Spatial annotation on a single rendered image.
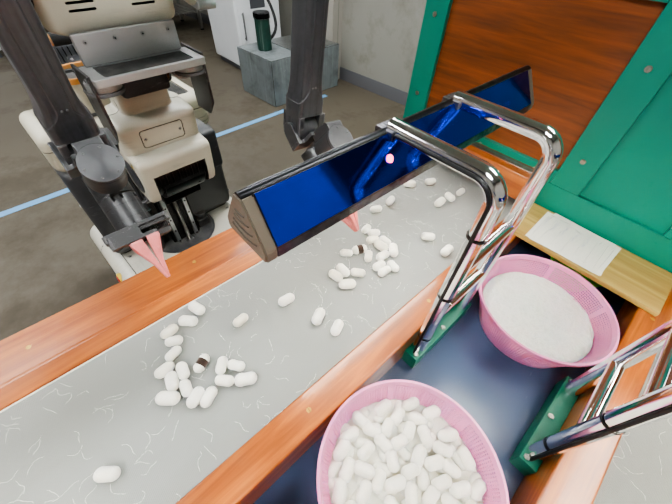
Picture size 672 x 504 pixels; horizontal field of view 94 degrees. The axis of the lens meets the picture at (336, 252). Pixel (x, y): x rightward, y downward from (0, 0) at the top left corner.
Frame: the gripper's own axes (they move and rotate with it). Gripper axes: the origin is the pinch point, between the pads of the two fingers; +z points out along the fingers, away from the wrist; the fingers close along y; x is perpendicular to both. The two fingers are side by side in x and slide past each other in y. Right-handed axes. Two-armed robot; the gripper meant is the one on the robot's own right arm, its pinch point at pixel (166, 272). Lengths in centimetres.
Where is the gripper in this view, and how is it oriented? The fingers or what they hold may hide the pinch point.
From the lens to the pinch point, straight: 62.9
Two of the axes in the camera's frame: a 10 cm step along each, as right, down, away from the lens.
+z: 4.9, 8.6, 1.3
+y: 7.4, -4.9, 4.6
